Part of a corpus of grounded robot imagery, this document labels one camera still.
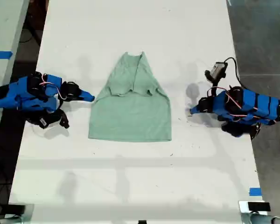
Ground pale green T-shirt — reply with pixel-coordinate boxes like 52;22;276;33
88;51;173;143

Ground white side table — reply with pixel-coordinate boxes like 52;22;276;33
0;0;30;152

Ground short blue tape strip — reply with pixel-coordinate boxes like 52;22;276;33
249;187;263;197

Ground black box on white plate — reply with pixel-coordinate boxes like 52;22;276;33
238;201;272;214

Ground small black box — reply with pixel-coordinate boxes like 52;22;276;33
7;203;27;216

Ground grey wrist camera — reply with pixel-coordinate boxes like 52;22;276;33
204;61;229;94

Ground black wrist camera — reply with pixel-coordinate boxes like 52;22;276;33
25;108;70;130

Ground black camera cable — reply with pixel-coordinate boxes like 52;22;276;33
223;57;249;91

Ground black floor cable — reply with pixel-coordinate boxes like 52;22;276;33
19;20;43;44

